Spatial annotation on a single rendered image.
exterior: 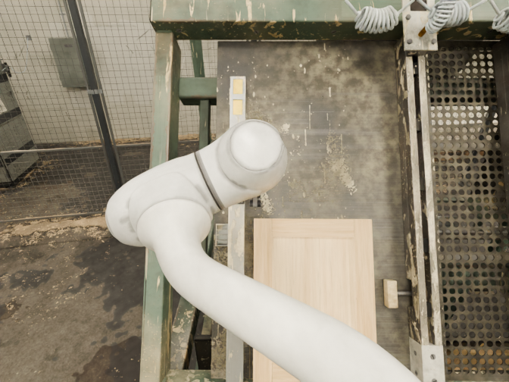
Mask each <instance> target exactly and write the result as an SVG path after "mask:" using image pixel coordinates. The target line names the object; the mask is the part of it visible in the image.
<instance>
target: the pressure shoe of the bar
mask: <svg viewBox="0 0 509 382"><path fill-rule="evenodd" d="M383 286H384V305H385V306H386V307H388V308H397V307H398V292H397V281H396V280H393V279H384V280H383Z"/></svg>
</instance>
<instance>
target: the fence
mask: <svg viewBox="0 0 509 382"><path fill-rule="evenodd" d="M233 80H242V94H233ZM233 100H242V114H233ZM245 108H246V79H245V77H230V128H231V127H232V126H234V125H236V124H237V123H239V122H242V121H245ZM227 267H228V268H231V269H233V270H234V271H238V272H239V273H241V274H244V275H245V204H244V205H232V206H230V207H229V211H228V262H227ZM243 371H244V341H243V340H241V339H239V338H238V337H237V336H236V335H234V334H233V333H231V332H230V331H228V330H226V382H243Z"/></svg>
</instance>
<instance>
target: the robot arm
mask: <svg viewBox="0 0 509 382"><path fill-rule="evenodd" d="M287 159H288V157H287V149H286V147H285V145H284V143H283V141H282V139H281V137H280V134H279V132H278V130H277V129H276V128H275V127H274V126H272V125H271V124H269V123H267V122H265V121H261V120H255V119H251V120H246V121H242V122H239V123H237V124H236V125H234V126H232V127H231V128H229V129H228V131H226V132H225V133H224V134H223V135H222V136H221V137H220V138H218V139H217V140H215V141H214V142H213V143H211V144H210V145H208V146H206V147H204V148H203V149H201V150H199V151H197V152H194V153H192V154H190V155H186V156H183V157H179V158H175V159H173V160H170V161H167V162H165V163H163V164H160V165H158V166H156V167H154V168H152V169H150V170H148V171H146V172H144V173H142V174H140V175H139V176H137V177H134V178H133V179H132V180H130V181H128V182H127V183H125V184H124V185H123V186H122V187H121V188H119V190H118V191H116V193H115V194H113V196H112V197H111V198H110V199H109V201H108V204H107V209H106V212H105V220H106V224H107V226H108V229H109V230H110V232H111V234H112V235H113V236H114V237H115V238H116V239H117V240H119V241H120V242H121V243H123V244H127V245H130V246H145V247H146V248H148V249H150V250H152V251H154V252H155V254H156V256H157V259H158V263H159V265H160V266H161V270H162V271H163V273H164V275H165V277H166V278H167V280H168V281H169V283H170V284H171V286H172V287H173V288H174V289H175V290H176V291H177V292H178V293H179V294H180V295H181V296H182V297H183V298H184V299H186V300H187V301H188V302H190V303H191V304H192V305H194V306H195V307H196V308H197V309H199V310H200V311H202V312H203V313H205V314H206V315H207V316H208V317H210V318H212V319H213V320H214V321H216V322H217V323H218V324H220V325H221V326H223V327H225V328H226V329H227V330H228V331H230V332H231V333H233V334H234V335H236V336H237V337H238V338H239V339H241V340H243V341H244V342H246V343H247V344H248V345H250V346H251V347H252V348H254V349H256V350H257V351H259V353H261V354H262V355H264V356H266V357H267V358H268V359H269V360H271V361H272V362H274V363H275V364H277V365H278V366H280V367H281V368H282V369H284V370H285V371H287V372H288V373H290V374H291V375H292V376H293V377H295V378H296V379H298V380H299V381H301V382H421V381H420V380H419V379H418V378H417V377H416V376H415V375H414V374H413V373H412V372H410V371H409V370H408V369H407V368H406V367H405V366H404V365H403V364H402V363H400V361H398V360H397V359H396V358H395V357H394V356H392V355H391V354H389V353H388V352H387V351H385V350H384V349H383V348H382V347H381V346H379V345H378V344H376V343H375V342H373V341H372V340H371V339H369V338H368V337H366V336H364V335H363V334H362V333H360V332H358V331H356V330H355V329H353V328H352V327H349V326H348V325H347V324H345V323H343V322H341V321H339V320H337V319H335V318H334V317H332V316H330V315H328V314H325V313H323V312H321V311H319V310H317V309H315V308H313V307H311V306H309V305H307V304H305V303H303V302H300V301H298V300H297V299H294V298H292V297H291V296H287V295H286V294H284V293H281V292H280V291H278V290H275V289H273V288H271V287H269V286H267V285H265V284H262V283H260V282H258V281H256V280H254V279H252V278H250V277H247V276H245V275H244V274H241V273H239V272H238V271H234V270H233V269H231V268H228V267H227V266H225V265H222V264H221V263H219V262H217V261H215V260H213V259H212V258H210V257H209V256H208V255H207V254H206V253H205V252H204V250H203V248H202V247H201V242H202V241H203V240H204V239H205V238H206V236H207V235H208V233H209V231H210V229H211V221H212V220H213V214H215V213H217V212H219V211H221V210H223V209H225V208H228V207H230V206H232V205H235V204H237V203H240V202H243V201H245V200H248V199H250V202H249V206H250V207H261V194H263V193H265V192H267V191H268V190H270V189H272V188H274V187H275V185H277V184H278V182H280V180H281V179H282V177H283V175H284V173H285V171H286V166H287Z"/></svg>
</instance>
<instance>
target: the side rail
mask: <svg viewBox="0 0 509 382"><path fill-rule="evenodd" d="M180 69H181V49H180V47H179V45H178V42H177V40H176V38H175V36H174V34H173V32H172V33H157V32H156V33H155V64H154V81H153V98H152V115H151V148H150V165H149V170H150V169H152V168H154V167H156V166H158V165H160V164H163V163H165V162H167V161H170V160H173V159H175V158H177V156H178V134H179V112H180V98H179V79H180ZM172 308H173V287H172V286H171V284H170V283H169V281H168V280H167V278H166V277H165V275H164V273H163V271H162V270H161V266H160V265H159V263H158V259H157V256H156V254H155V252H154V251H152V250H150V249H148V248H145V280H144V297H143V314H142V347H141V364H140V381H139V382H162V381H163V379H164V378H165V377H166V375H167V373H168V371H169V370H170V352H171V331H172Z"/></svg>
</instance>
